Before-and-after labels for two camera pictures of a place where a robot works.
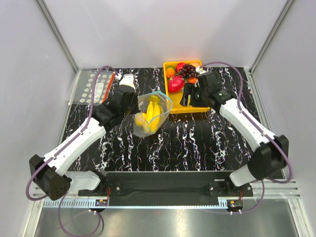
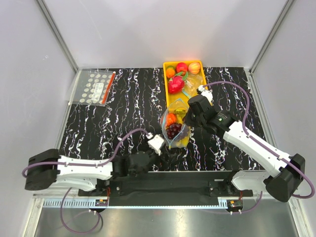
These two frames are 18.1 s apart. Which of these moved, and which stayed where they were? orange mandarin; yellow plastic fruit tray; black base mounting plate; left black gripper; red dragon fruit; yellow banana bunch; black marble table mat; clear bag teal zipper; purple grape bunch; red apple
Moved: clear bag teal zipper; purple grape bunch; yellow banana bunch; left black gripper
Stayed: red apple; black marble table mat; black base mounting plate; yellow plastic fruit tray; red dragon fruit; orange mandarin
